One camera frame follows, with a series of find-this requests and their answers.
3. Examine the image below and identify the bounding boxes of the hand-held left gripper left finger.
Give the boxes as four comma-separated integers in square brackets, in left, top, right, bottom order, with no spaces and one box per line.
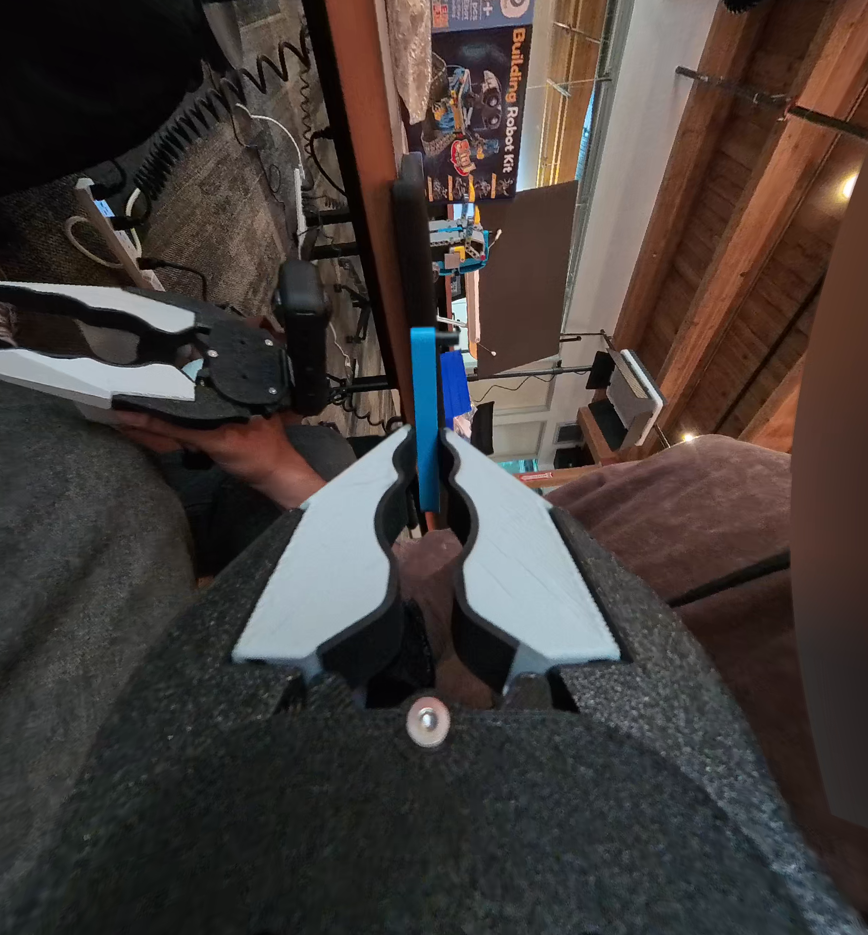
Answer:
[231,425,416,666]

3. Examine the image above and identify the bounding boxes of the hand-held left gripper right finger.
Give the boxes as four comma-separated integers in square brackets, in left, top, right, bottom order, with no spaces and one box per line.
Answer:
[441,427,622,664]

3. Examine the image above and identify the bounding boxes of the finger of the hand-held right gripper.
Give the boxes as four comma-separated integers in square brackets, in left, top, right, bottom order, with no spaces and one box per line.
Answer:
[0,347,201,411]
[0,280,201,346]

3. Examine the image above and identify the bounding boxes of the blue perforated beam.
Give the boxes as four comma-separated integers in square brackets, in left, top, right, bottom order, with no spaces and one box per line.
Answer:
[409,326,447,512]

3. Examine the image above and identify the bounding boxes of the person's right hand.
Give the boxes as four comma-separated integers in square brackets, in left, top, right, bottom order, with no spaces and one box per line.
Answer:
[116,409,327,512]

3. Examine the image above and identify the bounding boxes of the white power strip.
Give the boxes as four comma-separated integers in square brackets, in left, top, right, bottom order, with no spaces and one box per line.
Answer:
[74,177,166,291]

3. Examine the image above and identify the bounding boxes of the blue plastic bin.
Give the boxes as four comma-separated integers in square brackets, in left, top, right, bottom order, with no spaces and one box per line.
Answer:
[439,351,473,423]

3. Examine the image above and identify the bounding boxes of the person's grey trousers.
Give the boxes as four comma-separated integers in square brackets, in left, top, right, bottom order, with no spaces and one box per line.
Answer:
[0,365,274,935]

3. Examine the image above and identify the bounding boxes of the blue yellow toy vehicle model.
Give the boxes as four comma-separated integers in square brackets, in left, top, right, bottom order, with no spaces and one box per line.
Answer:
[425,203,495,279]

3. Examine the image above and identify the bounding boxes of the dark brown board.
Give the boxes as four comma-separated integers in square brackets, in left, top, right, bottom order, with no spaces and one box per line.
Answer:
[474,180,581,382]

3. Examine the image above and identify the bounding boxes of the dark printed toy box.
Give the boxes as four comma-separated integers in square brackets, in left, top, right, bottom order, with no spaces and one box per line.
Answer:
[405,0,536,204]

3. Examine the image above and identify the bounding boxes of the bubble wrap bag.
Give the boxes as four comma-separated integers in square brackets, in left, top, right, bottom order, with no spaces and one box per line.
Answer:
[386,0,435,127]

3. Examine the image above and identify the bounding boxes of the white cable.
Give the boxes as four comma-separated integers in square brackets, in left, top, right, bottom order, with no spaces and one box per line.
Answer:
[63,102,311,267]

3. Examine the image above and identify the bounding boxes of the black coiled cable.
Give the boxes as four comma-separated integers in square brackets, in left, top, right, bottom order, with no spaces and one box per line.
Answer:
[133,33,314,202]

